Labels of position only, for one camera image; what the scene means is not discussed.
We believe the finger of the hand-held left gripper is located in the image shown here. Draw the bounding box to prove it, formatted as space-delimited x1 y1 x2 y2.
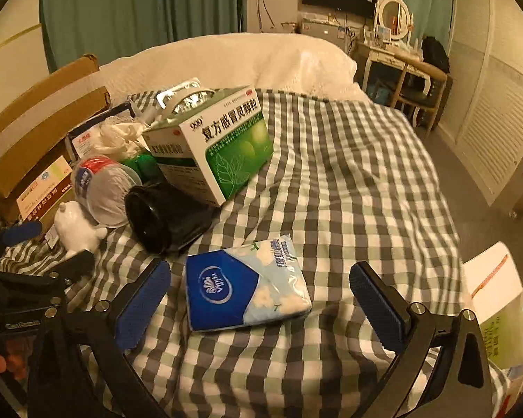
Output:
2 220 43 247
0 249 96 288

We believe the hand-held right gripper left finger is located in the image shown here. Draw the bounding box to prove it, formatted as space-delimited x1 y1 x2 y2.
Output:
26 258 172 418

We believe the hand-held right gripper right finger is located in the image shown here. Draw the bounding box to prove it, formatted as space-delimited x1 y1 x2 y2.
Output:
349 261 493 418

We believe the blue tissue pack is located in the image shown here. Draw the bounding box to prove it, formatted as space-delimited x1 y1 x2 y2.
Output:
185 234 313 332

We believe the black cup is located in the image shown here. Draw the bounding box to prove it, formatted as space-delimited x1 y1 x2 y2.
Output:
124 180 221 255

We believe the brown cardboard box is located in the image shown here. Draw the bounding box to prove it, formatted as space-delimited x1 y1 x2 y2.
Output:
0 54 112 227

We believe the white plastic bag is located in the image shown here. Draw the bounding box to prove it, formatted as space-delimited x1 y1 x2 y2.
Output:
93 115 151 160

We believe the green and white medicine box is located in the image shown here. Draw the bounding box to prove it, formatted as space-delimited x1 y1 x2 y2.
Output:
140 86 274 208

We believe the white figurine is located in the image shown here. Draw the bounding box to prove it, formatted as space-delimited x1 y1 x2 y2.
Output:
53 201 108 261

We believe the orange and white medicine box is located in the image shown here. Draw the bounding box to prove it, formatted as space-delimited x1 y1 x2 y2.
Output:
15 155 77 223

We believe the dark box with red label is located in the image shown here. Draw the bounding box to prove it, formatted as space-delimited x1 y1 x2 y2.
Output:
65 102 140 162

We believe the white paper box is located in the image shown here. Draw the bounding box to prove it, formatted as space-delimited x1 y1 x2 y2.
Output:
462 241 523 358

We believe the green plastic item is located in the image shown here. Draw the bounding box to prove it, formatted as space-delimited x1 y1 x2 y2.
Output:
122 152 158 181

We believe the checkered blanket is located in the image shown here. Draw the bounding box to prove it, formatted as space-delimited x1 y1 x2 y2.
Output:
0 89 506 418

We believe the wooden chair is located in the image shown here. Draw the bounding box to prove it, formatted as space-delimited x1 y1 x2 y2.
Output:
390 59 454 129

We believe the white louvered wardrobe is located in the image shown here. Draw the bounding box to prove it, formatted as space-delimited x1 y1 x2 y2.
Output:
436 0 523 218

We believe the wide green curtain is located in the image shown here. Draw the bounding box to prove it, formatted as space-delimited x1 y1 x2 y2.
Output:
39 0 249 75

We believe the wooden side table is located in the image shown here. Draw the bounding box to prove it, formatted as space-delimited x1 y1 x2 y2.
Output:
357 41 432 96

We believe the black backpack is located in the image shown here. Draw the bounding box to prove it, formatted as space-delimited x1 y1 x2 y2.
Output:
420 36 450 75

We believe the white bed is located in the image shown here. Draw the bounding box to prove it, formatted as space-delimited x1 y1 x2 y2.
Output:
98 35 364 101

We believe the grey cabinet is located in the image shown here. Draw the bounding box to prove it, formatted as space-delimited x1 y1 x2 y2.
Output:
301 13 349 53

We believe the white table fan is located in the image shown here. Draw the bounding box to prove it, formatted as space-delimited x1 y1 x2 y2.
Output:
377 0 414 41

